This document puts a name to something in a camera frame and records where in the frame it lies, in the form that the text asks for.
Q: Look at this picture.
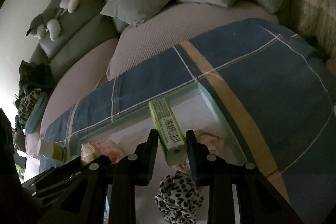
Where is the pink fuzzy sock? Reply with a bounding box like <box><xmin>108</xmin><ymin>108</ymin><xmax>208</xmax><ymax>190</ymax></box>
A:
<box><xmin>91</xmin><ymin>140</ymin><xmax>125</xmax><ymax>164</ymax></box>

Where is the green gum pack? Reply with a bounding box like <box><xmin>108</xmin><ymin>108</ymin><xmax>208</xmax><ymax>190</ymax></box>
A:
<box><xmin>149</xmin><ymin>97</ymin><xmax>187</xmax><ymax>166</ymax></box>

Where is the beige pink cloth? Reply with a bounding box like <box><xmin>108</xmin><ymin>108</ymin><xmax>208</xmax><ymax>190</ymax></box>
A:
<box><xmin>194</xmin><ymin>130</ymin><xmax>224</xmax><ymax>156</ymax></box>

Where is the leopard print scrunchie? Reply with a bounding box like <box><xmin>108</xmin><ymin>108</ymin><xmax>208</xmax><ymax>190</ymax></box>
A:
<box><xmin>154</xmin><ymin>170</ymin><xmax>204</xmax><ymax>224</ymax></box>

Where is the white pill bottle green label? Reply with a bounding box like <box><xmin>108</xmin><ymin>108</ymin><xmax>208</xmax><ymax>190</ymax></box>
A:
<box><xmin>37</xmin><ymin>139</ymin><xmax>66</xmax><ymax>162</ymax></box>

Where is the white tray with green rim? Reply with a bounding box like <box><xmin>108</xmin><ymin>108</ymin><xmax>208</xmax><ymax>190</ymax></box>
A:
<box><xmin>79</xmin><ymin>84</ymin><xmax>247</xmax><ymax>223</ymax></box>

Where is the pink seat cushion far left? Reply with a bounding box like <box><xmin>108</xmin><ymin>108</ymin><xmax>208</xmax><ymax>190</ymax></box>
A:
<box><xmin>25</xmin><ymin>123</ymin><xmax>41</xmax><ymax>159</ymax></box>

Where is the pink seat cushion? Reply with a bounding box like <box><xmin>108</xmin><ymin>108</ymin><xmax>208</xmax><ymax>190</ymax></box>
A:
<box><xmin>40</xmin><ymin>39</ymin><xmax>118</xmax><ymax>133</ymax></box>
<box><xmin>106</xmin><ymin>2</ymin><xmax>279</xmax><ymax>81</ymax></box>
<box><xmin>25</xmin><ymin>123</ymin><xmax>41</xmax><ymax>159</ymax></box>

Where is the blue plaid cloth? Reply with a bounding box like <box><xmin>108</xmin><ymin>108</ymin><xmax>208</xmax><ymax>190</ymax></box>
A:
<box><xmin>43</xmin><ymin>19</ymin><xmax>335</xmax><ymax>223</ymax></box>

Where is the dark clothes pile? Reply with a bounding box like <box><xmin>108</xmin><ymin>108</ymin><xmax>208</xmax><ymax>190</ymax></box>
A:
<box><xmin>17</xmin><ymin>60</ymin><xmax>56</xmax><ymax>101</ymax></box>

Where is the pink seat cushion right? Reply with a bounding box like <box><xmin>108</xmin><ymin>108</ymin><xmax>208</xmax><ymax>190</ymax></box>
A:
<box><xmin>106</xmin><ymin>2</ymin><xmax>279</xmax><ymax>81</ymax></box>

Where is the grey green sofa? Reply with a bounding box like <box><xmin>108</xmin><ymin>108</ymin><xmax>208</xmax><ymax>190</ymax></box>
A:
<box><xmin>30</xmin><ymin>0</ymin><xmax>126</xmax><ymax>81</ymax></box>

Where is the grey white plush toy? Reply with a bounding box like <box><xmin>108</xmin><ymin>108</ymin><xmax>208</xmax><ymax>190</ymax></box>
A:
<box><xmin>26</xmin><ymin>0</ymin><xmax>79</xmax><ymax>41</ymax></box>

